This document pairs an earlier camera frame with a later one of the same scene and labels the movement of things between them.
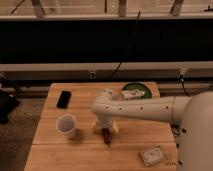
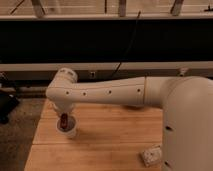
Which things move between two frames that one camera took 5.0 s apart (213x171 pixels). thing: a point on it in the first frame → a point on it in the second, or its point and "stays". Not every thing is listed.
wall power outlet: [92, 74] stays
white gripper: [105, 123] → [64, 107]
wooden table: [66, 140] stays
